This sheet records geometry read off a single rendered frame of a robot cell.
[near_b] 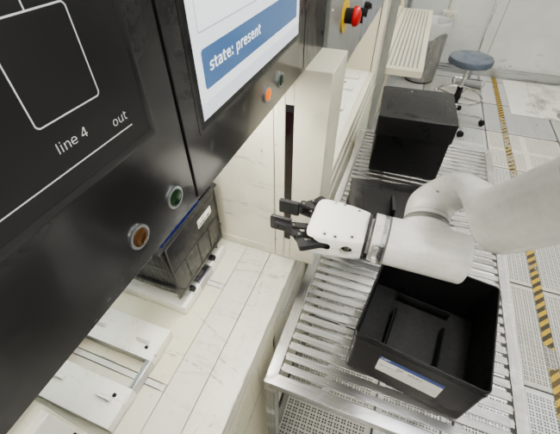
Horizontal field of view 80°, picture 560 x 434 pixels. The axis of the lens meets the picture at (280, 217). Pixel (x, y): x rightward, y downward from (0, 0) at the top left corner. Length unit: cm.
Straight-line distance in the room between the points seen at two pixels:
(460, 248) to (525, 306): 173
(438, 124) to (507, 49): 361
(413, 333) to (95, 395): 76
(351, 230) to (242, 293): 42
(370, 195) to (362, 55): 112
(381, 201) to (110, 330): 88
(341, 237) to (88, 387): 60
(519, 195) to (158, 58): 38
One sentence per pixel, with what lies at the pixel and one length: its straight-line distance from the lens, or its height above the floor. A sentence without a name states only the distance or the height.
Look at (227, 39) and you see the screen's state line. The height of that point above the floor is 152.
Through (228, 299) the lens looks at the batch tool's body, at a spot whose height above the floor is 87.
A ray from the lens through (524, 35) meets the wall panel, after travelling 494.
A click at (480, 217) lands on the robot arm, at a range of 48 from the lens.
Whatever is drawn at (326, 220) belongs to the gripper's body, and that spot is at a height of 121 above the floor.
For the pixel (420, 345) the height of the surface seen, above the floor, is 77.
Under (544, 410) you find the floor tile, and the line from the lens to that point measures 204.
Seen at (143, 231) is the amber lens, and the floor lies 143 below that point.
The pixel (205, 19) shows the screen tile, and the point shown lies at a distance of 32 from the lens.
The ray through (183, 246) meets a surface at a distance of 76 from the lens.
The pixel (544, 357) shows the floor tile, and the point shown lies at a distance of 218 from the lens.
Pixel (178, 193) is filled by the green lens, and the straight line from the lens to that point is 31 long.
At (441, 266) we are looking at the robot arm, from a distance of 59.
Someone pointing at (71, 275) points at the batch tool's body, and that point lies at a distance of 25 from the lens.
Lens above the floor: 163
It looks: 44 degrees down
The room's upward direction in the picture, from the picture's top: straight up
